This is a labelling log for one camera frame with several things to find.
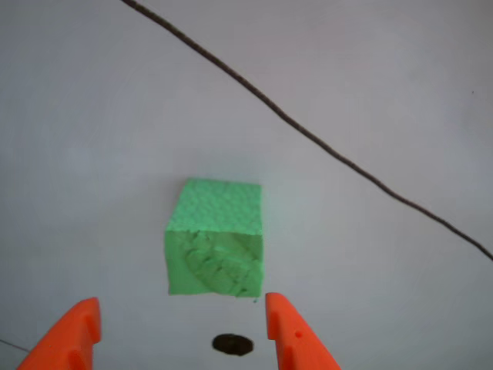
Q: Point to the green foam block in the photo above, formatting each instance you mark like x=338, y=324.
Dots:
x=215, y=239

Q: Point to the black dot mark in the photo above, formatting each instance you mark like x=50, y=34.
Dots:
x=233, y=344

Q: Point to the white paper sheet with lines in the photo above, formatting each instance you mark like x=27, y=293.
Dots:
x=115, y=115

